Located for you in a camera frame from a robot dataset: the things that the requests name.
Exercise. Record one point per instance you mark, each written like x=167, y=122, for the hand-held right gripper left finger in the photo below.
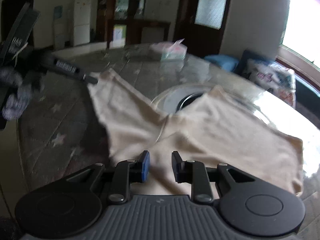
x=144, y=166

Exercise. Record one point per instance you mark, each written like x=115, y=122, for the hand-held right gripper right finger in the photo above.
x=177, y=166

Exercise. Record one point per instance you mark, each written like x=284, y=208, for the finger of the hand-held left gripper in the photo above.
x=75, y=70

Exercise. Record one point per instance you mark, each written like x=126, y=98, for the beige garment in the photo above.
x=200, y=130

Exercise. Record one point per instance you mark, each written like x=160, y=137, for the person's left hand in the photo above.
x=15, y=105

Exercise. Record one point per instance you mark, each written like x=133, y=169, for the white water dispenser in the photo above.
x=58, y=35

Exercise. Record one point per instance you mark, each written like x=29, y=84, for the white refrigerator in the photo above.
x=81, y=25

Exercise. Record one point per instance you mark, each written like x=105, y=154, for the pale cardboard box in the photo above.
x=119, y=33

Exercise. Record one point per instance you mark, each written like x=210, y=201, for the tall dark display cabinet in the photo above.
x=107, y=10

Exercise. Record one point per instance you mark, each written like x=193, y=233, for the low dark wooden cabinet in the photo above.
x=152, y=32

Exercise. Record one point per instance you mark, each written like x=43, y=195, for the tissue box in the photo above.
x=170, y=52

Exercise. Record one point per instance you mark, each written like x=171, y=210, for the blue quilted sofa cover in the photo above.
x=222, y=61

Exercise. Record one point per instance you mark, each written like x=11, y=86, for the dark wooden glass door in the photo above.
x=185, y=30

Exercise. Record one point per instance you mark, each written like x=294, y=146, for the butterfly print pillow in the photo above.
x=270, y=80

